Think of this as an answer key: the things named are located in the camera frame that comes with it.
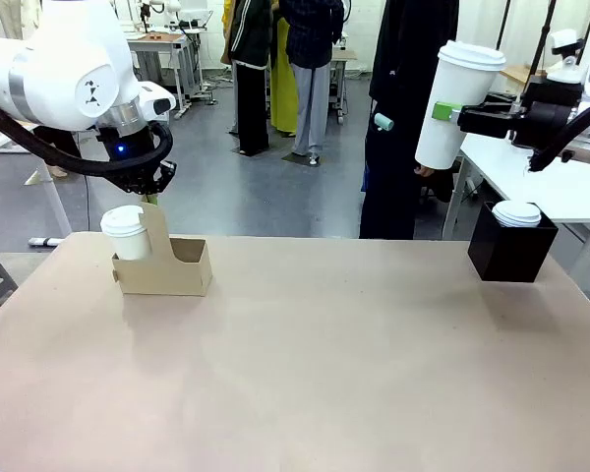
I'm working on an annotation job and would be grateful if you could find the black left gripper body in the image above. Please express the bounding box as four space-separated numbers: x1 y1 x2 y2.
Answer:
96 123 162 173

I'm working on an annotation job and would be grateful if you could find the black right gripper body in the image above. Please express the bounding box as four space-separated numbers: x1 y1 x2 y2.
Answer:
508 81 584 148

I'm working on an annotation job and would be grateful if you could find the tall white lidded paper cup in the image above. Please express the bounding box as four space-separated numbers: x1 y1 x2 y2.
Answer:
414 39 507 171

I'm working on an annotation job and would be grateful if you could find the small white lidded paper cup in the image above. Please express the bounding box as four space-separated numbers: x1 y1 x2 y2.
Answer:
99 205 153 262

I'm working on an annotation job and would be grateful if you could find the brown cardboard cup carrier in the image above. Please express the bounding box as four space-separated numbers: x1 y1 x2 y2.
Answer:
110 201 213 298

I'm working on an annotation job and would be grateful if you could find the wooden background table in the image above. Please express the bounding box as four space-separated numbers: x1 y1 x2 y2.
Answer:
500 62 548 86

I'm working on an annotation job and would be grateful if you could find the large white side table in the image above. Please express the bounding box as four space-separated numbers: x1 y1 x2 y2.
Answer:
442 131 590 279

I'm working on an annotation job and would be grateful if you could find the black tripod pole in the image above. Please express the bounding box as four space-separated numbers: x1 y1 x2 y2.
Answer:
495 0 513 51
529 0 558 78

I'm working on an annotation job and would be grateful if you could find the person in black hoodie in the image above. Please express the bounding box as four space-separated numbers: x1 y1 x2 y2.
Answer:
358 0 461 241

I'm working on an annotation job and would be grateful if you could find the grey background workbench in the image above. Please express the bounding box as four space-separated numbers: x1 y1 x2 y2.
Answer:
126 29 199 120

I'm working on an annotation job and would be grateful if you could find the black square box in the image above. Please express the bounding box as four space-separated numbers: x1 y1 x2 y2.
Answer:
466 200 560 284

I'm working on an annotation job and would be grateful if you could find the person in dark green jacket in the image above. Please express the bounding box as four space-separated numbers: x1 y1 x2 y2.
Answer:
219 0 277 156

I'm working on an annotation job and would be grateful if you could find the person in yellow garment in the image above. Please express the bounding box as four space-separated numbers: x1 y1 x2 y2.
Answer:
268 14 301 138

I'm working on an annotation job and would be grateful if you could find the person in grey trousers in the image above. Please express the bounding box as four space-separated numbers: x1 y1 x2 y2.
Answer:
276 0 346 166

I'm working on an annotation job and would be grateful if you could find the black left arm cable sleeve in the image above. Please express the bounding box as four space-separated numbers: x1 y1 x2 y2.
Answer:
0 95 178 179

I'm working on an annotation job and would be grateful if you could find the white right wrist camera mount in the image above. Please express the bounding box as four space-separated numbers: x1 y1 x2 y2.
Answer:
545 28 587 86

